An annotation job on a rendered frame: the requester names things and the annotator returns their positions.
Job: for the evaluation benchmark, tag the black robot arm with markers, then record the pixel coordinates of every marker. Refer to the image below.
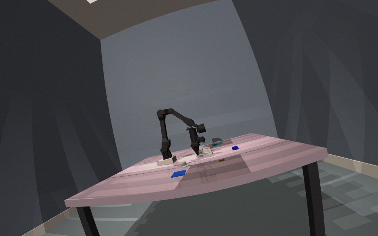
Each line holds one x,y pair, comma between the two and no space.
166,143

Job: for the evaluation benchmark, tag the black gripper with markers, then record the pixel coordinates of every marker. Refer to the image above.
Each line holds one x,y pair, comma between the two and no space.
194,144

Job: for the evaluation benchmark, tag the blue flat rectangular plate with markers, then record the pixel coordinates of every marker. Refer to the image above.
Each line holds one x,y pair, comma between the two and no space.
178,173

